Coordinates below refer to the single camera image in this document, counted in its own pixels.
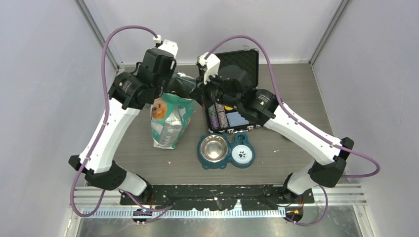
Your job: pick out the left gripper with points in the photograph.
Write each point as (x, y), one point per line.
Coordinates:
(167, 77)

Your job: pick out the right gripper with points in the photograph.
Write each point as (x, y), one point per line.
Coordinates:
(200, 93)

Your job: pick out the green pet food bag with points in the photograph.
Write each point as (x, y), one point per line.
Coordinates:
(172, 111)

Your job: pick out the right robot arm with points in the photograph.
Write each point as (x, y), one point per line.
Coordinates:
(329, 153)

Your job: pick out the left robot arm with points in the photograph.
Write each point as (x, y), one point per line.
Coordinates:
(127, 96)

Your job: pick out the teal double pet bowl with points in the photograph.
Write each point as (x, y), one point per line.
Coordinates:
(214, 151)

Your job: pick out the blue card deck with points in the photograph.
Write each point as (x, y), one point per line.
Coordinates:
(235, 119)

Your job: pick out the black poker chip case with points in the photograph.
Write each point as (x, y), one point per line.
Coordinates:
(248, 60)

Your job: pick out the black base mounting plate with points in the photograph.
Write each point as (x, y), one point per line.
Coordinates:
(218, 197)

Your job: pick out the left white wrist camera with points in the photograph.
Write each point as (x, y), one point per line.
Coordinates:
(166, 45)

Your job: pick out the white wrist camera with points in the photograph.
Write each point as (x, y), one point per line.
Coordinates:
(208, 66)
(166, 45)

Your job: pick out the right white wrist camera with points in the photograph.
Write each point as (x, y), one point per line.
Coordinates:
(208, 66)

